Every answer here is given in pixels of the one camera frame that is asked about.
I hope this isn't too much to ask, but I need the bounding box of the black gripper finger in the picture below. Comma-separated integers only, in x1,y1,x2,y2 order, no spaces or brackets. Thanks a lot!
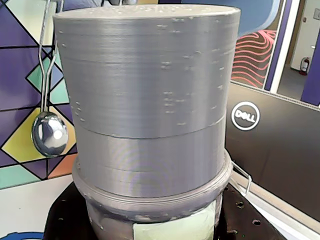
214,186,293,240
42,183,98,240

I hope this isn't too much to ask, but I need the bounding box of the gray cylindrical salt shaker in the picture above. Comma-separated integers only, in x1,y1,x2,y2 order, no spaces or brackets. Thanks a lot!
53,3,242,240

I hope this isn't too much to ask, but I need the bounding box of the black Dell monitor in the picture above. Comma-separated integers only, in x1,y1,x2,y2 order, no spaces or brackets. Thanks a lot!
224,82,320,236

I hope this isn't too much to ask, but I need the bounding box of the steel ladle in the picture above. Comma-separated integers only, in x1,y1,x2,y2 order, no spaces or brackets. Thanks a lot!
31,0,70,158

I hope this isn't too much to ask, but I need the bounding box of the red fire extinguisher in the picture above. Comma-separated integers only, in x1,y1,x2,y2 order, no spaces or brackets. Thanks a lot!
298,56,312,76

